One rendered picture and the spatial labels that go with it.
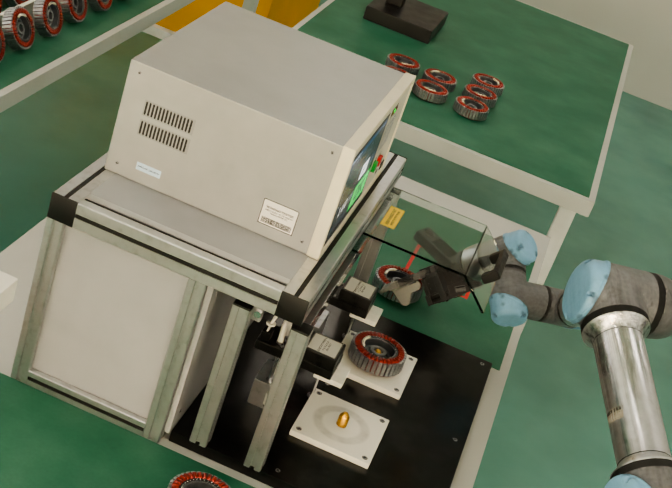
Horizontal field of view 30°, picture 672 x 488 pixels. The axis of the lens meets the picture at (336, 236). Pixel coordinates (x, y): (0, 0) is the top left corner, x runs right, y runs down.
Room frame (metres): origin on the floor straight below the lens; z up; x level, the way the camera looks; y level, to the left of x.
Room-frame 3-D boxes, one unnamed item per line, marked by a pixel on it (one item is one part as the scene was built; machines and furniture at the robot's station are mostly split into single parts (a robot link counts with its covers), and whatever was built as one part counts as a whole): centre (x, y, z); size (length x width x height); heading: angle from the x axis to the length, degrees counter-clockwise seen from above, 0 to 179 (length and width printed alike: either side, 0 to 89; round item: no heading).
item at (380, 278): (2.46, -0.17, 0.77); 0.11 x 0.11 x 0.04
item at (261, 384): (1.88, 0.02, 0.80); 0.07 x 0.05 x 0.06; 173
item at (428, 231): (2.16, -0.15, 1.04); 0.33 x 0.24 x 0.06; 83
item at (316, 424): (1.86, -0.12, 0.78); 0.15 x 0.15 x 0.01; 83
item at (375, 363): (2.10, -0.15, 0.80); 0.11 x 0.11 x 0.04
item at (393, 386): (2.10, -0.15, 0.78); 0.15 x 0.15 x 0.01; 83
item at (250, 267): (2.02, 0.18, 1.09); 0.68 x 0.44 x 0.05; 173
